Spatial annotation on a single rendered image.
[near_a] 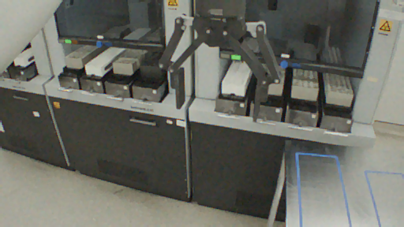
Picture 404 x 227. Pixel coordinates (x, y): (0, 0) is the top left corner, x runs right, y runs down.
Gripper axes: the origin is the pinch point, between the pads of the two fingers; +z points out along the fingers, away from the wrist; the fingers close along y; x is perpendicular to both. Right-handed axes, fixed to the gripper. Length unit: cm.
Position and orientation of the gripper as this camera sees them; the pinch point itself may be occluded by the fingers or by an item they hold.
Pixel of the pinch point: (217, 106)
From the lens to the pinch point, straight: 53.5
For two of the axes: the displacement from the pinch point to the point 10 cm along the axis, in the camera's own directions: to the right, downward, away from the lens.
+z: 0.0, 8.4, 5.4
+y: 9.6, 1.5, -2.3
